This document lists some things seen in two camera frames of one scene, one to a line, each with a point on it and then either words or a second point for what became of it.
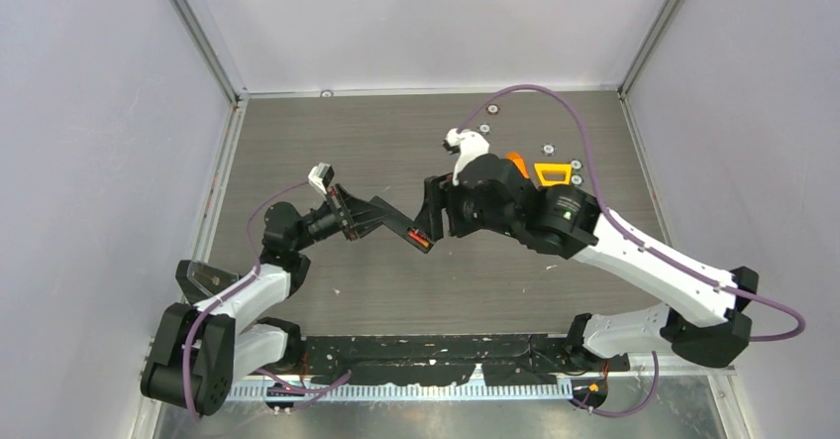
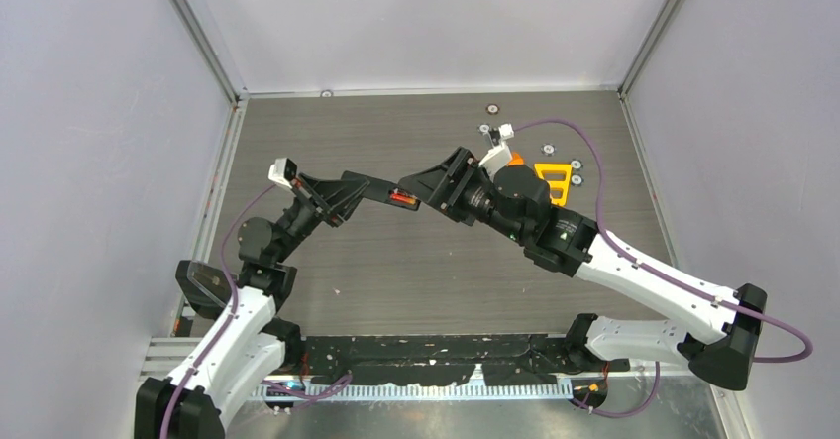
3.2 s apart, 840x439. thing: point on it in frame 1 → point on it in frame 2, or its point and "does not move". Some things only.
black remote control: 404,227 → 385,191
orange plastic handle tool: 519,162 does not move
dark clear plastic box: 198,281 does not move
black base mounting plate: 415,360 does not move
